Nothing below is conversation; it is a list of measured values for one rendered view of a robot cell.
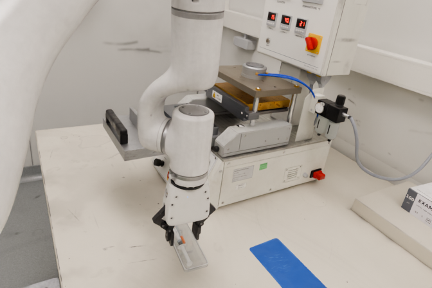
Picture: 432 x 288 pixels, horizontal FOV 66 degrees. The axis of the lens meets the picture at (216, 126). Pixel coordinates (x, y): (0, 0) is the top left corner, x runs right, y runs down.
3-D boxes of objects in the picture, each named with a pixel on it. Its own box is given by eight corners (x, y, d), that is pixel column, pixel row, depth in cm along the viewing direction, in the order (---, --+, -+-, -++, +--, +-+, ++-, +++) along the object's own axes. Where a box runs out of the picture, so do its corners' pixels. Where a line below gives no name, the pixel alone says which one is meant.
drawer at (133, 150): (189, 118, 116) (191, 97, 112) (222, 146, 99) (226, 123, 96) (102, 128, 101) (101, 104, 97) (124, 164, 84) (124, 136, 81)
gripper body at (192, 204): (170, 188, 67) (168, 231, 72) (216, 180, 71) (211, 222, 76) (161, 169, 73) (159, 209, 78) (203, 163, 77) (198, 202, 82)
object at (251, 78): (260, 87, 130) (265, 54, 125) (319, 117, 106) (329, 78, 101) (206, 90, 117) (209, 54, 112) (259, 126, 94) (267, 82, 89)
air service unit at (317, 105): (310, 126, 110) (321, 84, 104) (345, 146, 99) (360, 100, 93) (299, 128, 107) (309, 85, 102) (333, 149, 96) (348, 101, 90)
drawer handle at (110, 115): (112, 121, 97) (112, 108, 96) (128, 143, 86) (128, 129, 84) (105, 121, 96) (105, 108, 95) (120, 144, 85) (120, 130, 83)
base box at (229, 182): (263, 140, 149) (270, 105, 142) (328, 186, 120) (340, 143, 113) (150, 161, 122) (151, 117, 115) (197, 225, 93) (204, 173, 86)
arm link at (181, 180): (174, 180, 66) (173, 193, 67) (215, 173, 70) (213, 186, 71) (162, 159, 73) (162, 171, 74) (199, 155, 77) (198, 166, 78)
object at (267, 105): (251, 90, 124) (255, 65, 120) (291, 112, 107) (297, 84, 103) (211, 94, 115) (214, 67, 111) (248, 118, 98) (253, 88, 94)
